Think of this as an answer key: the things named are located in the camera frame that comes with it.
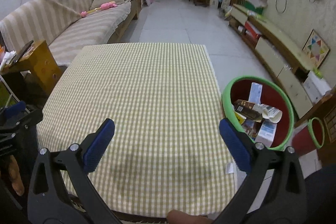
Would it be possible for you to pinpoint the dark brown box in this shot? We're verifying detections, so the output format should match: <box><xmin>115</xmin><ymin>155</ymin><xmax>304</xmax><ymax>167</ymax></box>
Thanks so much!
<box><xmin>234</xmin><ymin>100</ymin><xmax>263</xmax><ymax>122</ymax></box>

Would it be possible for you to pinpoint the chinese checkers board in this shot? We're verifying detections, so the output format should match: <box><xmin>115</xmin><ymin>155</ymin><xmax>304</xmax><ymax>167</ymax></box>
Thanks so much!
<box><xmin>302</xmin><ymin>30</ymin><xmax>330</xmax><ymax>68</ymax></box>

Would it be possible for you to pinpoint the long wooden tv cabinet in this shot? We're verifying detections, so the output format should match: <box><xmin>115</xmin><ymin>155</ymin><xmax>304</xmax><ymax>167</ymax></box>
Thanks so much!
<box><xmin>229</xmin><ymin>4</ymin><xmax>335</xmax><ymax>124</ymax></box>

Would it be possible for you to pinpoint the wooden side table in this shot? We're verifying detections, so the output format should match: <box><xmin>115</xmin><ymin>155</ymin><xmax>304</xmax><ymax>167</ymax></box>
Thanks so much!
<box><xmin>1</xmin><ymin>40</ymin><xmax>62</xmax><ymax>96</ymax></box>

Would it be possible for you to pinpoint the pink toy wand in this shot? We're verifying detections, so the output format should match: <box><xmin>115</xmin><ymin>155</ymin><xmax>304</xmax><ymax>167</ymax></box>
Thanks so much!
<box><xmin>80</xmin><ymin>1</ymin><xmax>117</xmax><ymax>18</ymax></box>

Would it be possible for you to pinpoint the green box with papers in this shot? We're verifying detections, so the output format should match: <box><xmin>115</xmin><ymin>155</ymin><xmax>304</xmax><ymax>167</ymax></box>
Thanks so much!
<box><xmin>243</xmin><ymin>0</ymin><xmax>268</xmax><ymax>15</ymax></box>

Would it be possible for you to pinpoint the red bin green rim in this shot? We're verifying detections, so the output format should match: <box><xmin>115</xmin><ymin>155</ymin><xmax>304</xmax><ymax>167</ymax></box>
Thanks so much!
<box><xmin>222</xmin><ymin>76</ymin><xmax>294</xmax><ymax>151</ymax></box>

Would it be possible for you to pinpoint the green checkered tablecloth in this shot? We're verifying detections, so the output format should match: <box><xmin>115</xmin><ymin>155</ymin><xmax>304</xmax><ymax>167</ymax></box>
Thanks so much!
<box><xmin>37</xmin><ymin>43</ymin><xmax>237</xmax><ymax>218</ymax></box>

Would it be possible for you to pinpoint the small red bin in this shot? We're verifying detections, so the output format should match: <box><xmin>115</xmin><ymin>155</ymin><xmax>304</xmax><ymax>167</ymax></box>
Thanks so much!
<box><xmin>291</xmin><ymin>117</ymin><xmax>325</xmax><ymax>157</ymax></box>

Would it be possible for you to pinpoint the beige striped sofa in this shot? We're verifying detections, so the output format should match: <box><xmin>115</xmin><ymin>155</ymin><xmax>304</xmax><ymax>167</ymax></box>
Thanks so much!
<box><xmin>1</xmin><ymin>0</ymin><xmax>137</xmax><ymax>65</ymax></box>

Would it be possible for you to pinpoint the yellow white package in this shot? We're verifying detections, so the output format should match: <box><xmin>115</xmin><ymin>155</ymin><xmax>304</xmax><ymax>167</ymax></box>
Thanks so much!
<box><xmin>234</xmin><ymin>111</ymin><xmax>246</xmax><ymax>125</ymax></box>

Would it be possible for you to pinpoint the blue white toothpaste box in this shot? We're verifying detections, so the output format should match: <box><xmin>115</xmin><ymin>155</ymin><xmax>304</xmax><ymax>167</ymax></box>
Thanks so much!
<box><xmin>248</xmin><ymin>83</ymin><xmax>263</xmax><ymax>105</ymax></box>

